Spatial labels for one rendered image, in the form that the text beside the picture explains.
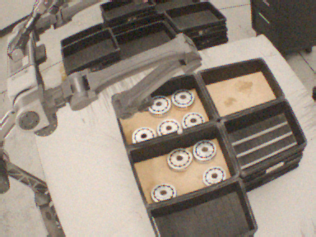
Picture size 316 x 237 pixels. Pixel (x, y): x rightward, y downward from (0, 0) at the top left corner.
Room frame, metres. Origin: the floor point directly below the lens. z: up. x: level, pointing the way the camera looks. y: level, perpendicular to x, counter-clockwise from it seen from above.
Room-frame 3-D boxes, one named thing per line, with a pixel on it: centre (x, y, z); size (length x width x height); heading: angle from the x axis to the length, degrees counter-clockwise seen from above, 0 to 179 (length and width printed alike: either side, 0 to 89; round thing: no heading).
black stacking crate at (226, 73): (1.22, -0.42, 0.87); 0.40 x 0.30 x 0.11; 98
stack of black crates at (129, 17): (2.56, 0.08, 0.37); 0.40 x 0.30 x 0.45; 103
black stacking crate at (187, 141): (0.87, -0.07, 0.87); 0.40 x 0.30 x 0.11; 98
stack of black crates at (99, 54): (2.07, 0.38, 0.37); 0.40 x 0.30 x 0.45; 103
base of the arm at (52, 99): (0.86, 0.32, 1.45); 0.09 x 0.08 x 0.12; 13
